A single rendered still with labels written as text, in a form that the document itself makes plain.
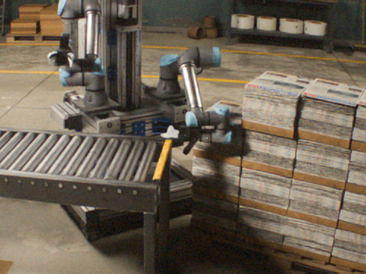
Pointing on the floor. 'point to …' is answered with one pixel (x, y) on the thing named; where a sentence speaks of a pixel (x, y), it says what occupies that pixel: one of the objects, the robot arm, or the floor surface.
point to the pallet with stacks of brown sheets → (37, 23)
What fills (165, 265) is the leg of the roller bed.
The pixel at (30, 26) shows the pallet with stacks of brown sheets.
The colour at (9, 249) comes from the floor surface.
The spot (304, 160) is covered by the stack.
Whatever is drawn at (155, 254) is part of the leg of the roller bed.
